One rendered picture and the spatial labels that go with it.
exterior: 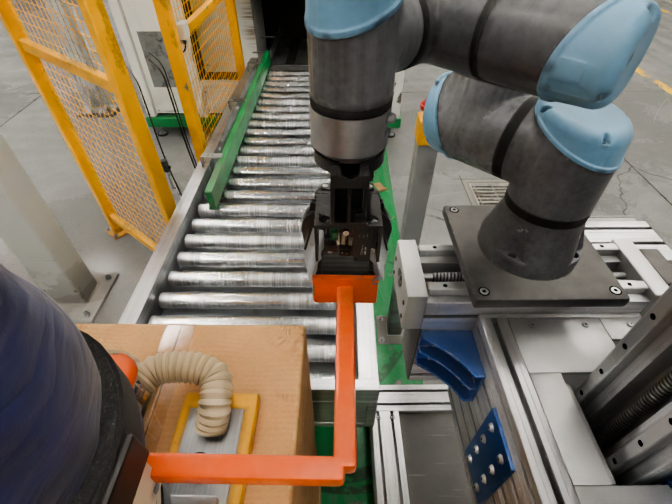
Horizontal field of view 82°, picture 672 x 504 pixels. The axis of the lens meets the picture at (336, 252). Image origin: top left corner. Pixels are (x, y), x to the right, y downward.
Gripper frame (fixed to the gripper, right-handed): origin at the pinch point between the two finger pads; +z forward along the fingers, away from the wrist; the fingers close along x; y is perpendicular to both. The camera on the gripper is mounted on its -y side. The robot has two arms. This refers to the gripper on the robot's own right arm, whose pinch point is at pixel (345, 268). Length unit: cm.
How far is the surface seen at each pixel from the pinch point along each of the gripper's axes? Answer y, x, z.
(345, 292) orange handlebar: 5.1, 0.0, -0.9
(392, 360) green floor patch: -50, 23, 107
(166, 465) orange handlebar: 25.5, -16.5, -0.7
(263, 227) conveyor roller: -72, -28, 54
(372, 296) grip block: 4.0, 3.6, 1.1
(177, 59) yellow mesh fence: -130, -66, 14
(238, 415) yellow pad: 15.9, -13.7, 10.8
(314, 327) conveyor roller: -28, -7, 53
